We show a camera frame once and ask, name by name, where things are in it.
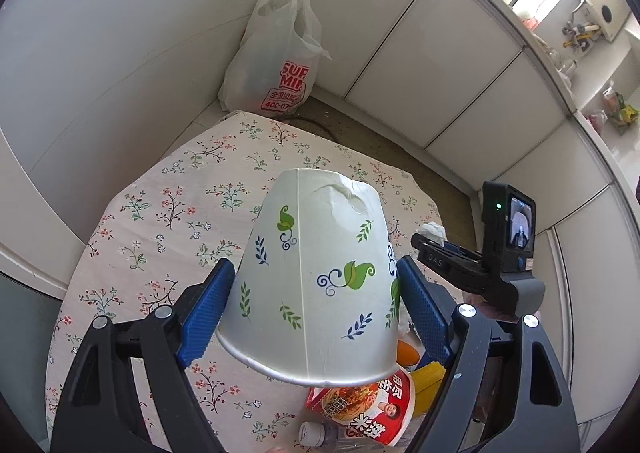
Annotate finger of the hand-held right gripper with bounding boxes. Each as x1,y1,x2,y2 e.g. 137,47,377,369
411,232,485,293

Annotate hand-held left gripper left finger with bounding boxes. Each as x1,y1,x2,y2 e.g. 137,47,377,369
50,258,236,453

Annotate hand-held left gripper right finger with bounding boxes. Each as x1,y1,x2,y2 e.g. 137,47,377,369
397,255,581,453

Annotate white tissue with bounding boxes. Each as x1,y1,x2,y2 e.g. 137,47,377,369
420,222,447,245

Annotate yellow food scrap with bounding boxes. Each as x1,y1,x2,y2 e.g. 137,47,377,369
414,362,447,416

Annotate white leaf-print paper cup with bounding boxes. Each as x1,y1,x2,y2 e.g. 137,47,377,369
216,168,401,386

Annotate clear plastic bottle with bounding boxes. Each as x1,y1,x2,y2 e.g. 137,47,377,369
299,422,401,453

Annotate white kitchen cabinet with drawers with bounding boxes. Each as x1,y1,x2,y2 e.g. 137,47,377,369
470,113,640,453

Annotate floral tablecloth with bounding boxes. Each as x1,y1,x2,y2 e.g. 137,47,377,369
45,110,441,453

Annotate white countertop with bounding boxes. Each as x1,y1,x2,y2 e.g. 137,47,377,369
400,0,640,214

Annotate colourful snack packets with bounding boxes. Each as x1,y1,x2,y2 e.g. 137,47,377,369
587,83,640,136

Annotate white window-side kitchen cabinet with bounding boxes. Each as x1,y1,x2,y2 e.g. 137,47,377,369
292,0,576,194

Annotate metal faucet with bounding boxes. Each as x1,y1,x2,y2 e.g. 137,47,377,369
561,0,602,53

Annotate white appliance with round hole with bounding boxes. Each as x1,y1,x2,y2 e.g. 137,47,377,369
591,0,632,42

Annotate white plastic bag red print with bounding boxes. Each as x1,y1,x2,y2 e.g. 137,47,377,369
218,0,333,114

